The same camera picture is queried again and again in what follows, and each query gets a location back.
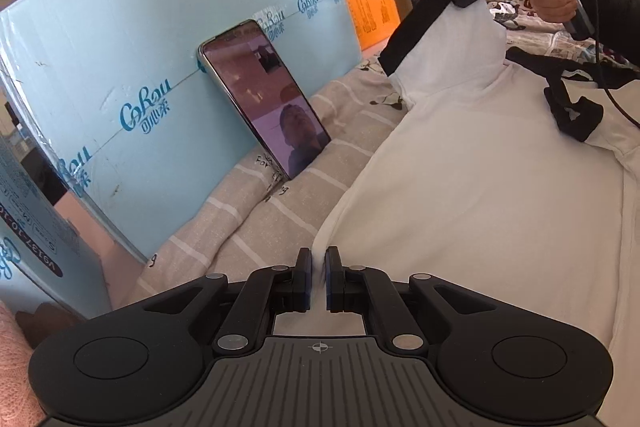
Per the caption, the light blue foam board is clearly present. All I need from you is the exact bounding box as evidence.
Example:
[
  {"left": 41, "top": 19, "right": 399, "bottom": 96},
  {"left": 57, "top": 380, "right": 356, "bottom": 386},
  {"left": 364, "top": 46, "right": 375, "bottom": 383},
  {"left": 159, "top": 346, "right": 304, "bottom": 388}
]
[{"left": 0, "top": 0, "right": 364, "bottom": 264}]

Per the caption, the beige striped bedsheet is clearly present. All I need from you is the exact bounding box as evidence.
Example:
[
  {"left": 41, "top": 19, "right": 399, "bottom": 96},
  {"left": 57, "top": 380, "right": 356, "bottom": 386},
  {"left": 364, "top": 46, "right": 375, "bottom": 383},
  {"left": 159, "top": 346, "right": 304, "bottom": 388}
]
[{"left": 107, "top": 51, "right": 418, "bottom": 310}]

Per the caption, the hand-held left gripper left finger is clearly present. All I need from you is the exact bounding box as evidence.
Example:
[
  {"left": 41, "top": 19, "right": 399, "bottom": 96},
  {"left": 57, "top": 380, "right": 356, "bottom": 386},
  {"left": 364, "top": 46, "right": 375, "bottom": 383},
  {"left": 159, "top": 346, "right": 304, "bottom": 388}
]
[{"left": 143, "top": 247, "right": 314, "bottom": 355}]

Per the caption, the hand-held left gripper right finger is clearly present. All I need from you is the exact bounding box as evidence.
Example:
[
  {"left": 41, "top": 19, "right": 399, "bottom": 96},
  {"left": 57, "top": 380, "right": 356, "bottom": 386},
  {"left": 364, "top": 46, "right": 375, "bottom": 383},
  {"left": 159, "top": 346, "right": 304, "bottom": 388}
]
[{"left": 325, "top": 246, "right": 497, "bottom": 353}]

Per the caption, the small light blue printed carton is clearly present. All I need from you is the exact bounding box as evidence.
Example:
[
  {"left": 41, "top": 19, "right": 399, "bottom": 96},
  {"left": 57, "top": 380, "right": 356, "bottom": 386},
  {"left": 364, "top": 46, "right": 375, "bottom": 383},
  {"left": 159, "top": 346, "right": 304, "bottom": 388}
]
[{"left": 0, "top": 134, "right": 114, "bottom": 324}]

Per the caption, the floral printed cloth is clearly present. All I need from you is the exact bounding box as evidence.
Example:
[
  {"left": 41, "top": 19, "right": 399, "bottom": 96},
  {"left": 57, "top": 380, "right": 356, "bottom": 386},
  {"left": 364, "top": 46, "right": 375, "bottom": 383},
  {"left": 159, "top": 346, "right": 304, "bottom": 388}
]
[{"left": 486, "top": 0, "right": 640, "bottom": 70}]

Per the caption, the pink knitted cloth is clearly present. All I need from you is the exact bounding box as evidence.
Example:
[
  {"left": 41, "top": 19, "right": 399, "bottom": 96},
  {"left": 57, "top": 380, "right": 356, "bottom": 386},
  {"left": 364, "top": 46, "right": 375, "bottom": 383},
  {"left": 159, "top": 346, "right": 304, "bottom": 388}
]
[{"left": 0, "top": 301, "right": 47, "bottom": 427}]

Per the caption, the person's right forearm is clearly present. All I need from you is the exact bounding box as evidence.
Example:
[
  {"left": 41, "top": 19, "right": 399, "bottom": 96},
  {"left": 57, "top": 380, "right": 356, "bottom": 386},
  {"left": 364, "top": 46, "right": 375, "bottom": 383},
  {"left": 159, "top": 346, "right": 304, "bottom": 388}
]
[{"left": 574, "top": 0, "right": 640, "bottom": 68}]

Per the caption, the white shirt with black trim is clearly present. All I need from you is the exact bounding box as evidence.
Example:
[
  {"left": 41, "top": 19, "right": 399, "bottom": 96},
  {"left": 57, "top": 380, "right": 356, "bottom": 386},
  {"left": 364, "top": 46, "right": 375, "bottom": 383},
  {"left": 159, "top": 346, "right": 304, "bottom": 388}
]
[{"left": 314, "top": 0, "right": 640, "bottom": 427}]

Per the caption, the smartphone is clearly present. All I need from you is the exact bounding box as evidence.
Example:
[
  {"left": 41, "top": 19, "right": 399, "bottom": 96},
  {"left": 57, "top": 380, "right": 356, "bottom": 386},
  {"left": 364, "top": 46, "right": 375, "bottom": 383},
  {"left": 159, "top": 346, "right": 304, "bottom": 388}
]
[{"left": 197, "top": 19, "right": 333, "bottom": 180}]

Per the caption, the black cable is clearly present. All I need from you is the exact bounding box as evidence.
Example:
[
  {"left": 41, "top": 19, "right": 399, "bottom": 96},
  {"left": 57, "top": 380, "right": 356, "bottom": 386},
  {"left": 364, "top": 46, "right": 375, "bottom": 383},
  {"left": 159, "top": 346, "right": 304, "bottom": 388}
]
[{"left": 570, "top": 0, "right": 640, "bottom": 128}]

